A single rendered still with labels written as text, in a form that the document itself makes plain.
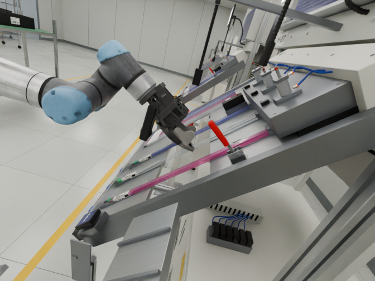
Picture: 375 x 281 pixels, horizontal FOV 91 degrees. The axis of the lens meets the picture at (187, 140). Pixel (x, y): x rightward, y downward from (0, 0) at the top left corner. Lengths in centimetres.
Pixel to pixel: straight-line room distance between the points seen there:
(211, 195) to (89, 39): 1046
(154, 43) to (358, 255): 930
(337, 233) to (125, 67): 57
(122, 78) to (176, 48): 874
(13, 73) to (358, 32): 70
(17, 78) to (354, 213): 66
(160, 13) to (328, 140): 927
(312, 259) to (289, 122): 28
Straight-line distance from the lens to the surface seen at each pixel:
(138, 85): 51
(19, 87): 50
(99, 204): 65
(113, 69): 53
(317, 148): 38
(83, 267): 63
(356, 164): 65
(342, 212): 47
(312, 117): 40
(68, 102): 43
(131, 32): 980
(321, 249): 49
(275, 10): 57
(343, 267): 66
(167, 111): 51
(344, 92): 41
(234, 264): 76
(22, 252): 151
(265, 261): 84
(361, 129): 40
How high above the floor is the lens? 121
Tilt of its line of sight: 26 degrees down
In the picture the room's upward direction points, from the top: 16 degrees clockwise
